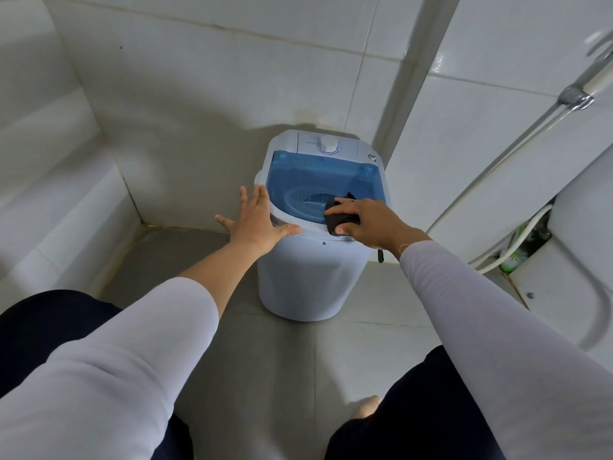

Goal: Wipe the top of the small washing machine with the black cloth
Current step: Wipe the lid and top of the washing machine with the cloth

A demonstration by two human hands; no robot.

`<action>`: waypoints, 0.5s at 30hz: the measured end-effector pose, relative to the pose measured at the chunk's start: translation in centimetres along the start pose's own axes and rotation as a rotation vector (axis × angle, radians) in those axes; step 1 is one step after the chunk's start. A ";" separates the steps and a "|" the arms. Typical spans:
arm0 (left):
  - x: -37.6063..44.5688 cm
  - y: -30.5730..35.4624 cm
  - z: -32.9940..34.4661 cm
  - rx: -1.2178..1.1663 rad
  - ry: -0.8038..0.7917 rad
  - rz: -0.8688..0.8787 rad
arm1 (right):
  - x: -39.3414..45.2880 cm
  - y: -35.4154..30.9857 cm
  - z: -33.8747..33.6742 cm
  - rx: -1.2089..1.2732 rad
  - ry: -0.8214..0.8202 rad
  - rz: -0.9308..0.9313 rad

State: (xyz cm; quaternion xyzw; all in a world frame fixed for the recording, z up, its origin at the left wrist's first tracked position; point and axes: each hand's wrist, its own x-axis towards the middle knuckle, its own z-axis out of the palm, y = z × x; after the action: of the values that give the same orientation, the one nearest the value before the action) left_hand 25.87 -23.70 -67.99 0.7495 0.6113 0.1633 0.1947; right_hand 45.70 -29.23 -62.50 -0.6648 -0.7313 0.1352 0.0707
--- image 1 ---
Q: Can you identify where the person's right hand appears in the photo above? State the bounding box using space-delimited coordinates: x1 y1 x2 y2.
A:
324 197 432 255

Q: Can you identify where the person's left hand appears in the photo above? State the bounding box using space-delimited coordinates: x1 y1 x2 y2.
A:
215 185 302 258

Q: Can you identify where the black cloth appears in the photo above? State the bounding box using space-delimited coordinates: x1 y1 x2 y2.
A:
324 192 361 236

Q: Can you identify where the person's right forearm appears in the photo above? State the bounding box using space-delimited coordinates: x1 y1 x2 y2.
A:
398 240 613 460

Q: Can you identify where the person's left forearm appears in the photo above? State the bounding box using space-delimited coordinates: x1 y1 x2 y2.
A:
0 240 263 460

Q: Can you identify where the white mini washing machine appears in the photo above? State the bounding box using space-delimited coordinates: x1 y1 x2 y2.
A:
254 129 392 323

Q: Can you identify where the blue transparent machine lid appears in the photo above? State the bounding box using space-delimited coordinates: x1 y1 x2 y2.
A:
266 150 387 225

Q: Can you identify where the green bottle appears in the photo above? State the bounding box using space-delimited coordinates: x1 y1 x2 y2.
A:
499 225 530 274

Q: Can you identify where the person's right foot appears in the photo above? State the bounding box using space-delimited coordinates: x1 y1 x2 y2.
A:
353 396 383 420

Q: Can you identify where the person's right leg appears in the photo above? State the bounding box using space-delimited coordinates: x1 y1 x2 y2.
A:
325 345 506 460

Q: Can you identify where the white toilet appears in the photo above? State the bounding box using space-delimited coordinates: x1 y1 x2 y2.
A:
508 143 613 365

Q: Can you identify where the metal shower hose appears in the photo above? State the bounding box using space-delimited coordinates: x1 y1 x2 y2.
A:
426 103 575 235

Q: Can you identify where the white flexible hose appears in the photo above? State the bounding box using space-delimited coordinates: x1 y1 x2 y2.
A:
472 204 554 275

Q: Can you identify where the chrome hose fitting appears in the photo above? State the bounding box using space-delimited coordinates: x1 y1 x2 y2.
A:
557 84 595 111

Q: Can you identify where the white spray handle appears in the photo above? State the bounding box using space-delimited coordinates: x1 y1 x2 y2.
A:
581 43 613 98

